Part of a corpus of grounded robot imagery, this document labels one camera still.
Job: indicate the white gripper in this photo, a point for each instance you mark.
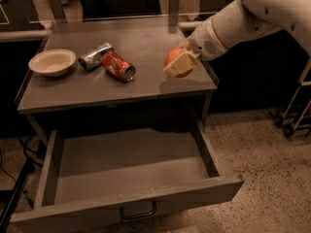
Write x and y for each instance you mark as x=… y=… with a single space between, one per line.
x=204 y=43

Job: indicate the orange fruit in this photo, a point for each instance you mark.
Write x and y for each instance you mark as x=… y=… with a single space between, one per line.
x=172 y=56

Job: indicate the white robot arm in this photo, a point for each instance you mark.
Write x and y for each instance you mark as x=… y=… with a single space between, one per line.
x=240 y=21

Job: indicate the grey open top drawer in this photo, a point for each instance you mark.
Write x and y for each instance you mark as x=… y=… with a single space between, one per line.
x=86 y=180

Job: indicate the red soda can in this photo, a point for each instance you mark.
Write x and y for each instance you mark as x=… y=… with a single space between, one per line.
x=118 y=67

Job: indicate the grey cabinet counter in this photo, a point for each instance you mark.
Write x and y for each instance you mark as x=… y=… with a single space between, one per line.
x=142 y=41

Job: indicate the silver blue soda can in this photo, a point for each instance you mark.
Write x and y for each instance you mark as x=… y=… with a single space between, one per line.
x=92 y=59

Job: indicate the white bowl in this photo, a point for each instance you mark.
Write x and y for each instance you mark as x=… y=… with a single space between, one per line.
x=52 y=63

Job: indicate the black stand leg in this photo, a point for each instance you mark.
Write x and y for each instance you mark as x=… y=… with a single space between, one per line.
x=12 y=196

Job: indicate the white horizontal rail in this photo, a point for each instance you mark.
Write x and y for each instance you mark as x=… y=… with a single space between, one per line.
x=33 y=35

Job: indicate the wheeled cart frame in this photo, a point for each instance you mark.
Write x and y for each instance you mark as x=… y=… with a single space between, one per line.
x=296 y=115

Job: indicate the metal drawer handle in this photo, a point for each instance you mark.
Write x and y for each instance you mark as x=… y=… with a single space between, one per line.
x=138 y=210

